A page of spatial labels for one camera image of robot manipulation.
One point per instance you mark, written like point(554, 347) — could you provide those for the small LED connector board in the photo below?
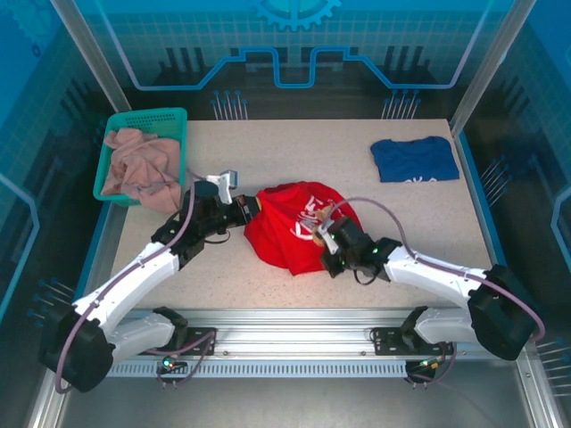
point(168, 363)
point(428, 364)

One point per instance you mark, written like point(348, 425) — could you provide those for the blue table edge strip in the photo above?
point(486, 223)

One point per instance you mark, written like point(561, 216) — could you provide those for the aluminium rail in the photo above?
point(290, 330)

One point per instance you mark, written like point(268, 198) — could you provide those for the green plastic basket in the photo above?
point(147, 117)

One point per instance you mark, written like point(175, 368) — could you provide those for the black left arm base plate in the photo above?
point(189, 334)

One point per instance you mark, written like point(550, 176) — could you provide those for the aluminium frame bar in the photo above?
point(47, 405)
point(535, 397)

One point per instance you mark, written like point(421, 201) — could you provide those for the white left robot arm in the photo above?
point(134, 276)

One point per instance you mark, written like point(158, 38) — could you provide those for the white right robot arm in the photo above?
point(428, 272)

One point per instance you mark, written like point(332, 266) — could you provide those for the folded blue t-shirt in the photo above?
point(415, 158)

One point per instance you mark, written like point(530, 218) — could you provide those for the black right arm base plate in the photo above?
point(386, 343)

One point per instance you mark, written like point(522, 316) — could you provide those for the aluminium frame post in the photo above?
point(488, 67)
point(89, 49)

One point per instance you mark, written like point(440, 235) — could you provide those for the crumpled pink cloth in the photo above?
point(138, 165)

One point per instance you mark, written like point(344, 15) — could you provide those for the red t-shirt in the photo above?
point(272, 223)

